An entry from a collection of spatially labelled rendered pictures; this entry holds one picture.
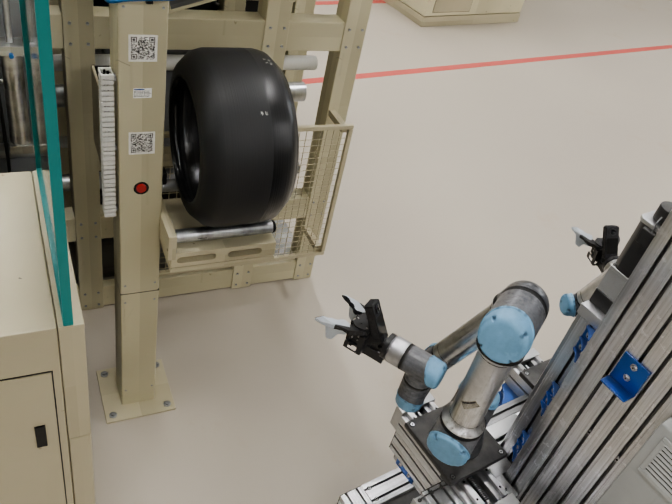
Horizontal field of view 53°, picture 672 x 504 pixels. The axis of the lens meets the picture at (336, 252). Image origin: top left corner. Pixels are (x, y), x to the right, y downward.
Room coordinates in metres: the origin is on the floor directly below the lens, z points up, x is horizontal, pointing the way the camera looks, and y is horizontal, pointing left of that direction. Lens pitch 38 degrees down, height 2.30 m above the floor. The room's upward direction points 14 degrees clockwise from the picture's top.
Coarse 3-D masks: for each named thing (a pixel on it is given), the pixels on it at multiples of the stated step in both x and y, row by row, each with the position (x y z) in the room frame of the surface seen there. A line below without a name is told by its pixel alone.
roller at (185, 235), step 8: (248, 224) 1.76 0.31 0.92; (256, 224) 1.77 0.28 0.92; (264, 224) 1.79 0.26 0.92; (272, 224) 1.80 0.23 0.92; (176, 232) 1.63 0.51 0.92; (184, 232) 1.64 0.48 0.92; (192, 232) 1.65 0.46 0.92; (200, 232) 1.66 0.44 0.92; (208, 232) 1.68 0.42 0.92; (216, 232) 1.69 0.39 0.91; (224, 232) 1.70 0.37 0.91; (232, 232) 1.72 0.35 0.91; (240, 232) 1.73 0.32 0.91; (248, 232) 1.74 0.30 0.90; (256, 232) 1.76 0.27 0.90; (264, 232) 1.78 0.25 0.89; (272, 232) 1.80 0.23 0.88; (184, 240) 1.63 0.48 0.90; (192, 240) 1.64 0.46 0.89; (200, 240) 1.66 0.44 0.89
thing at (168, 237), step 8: (160, 216) 1.66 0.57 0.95; (168, 216) 1.67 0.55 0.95; (160, 224) 1.66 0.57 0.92; (168, 224) 1.63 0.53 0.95; (160, 232) 1.65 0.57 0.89; (168, 232) 1.59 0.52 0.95; (160, 240) 1.65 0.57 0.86; (168, 240) 1.57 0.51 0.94; (176, 240) 1.58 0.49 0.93; (168, 248) 1.57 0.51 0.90; (176, 248) 1.58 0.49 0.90; (168, 256) 1.57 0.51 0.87
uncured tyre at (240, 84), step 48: (240, 48) 1.94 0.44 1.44; (192, 96) 1.72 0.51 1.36; (240, 96) 1.71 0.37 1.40; (288, 96) 1.80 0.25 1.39; (192, 144) 2.01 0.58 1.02; (240, 144) 1.62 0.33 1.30; (288, 144) 1.70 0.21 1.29; (192, 192) 1.86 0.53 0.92; (240, 192) 1.60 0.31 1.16; (288, 192) 1.69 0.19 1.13
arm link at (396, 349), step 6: (396, 342) 1.23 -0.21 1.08; (402, 342) 1.24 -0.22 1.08; (408, 342) 1.24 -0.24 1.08; (390, 348) 1.22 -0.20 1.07; (396, 348) 1.22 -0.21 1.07; (402, 348) 1.22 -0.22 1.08; (390, 354) 1.21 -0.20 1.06; (396, 354) 1.21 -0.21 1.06; (402, 354) 1.20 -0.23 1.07; (390, 360) 1.20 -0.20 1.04; (396, 360) 1.20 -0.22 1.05; (396, 366) 1.20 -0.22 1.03
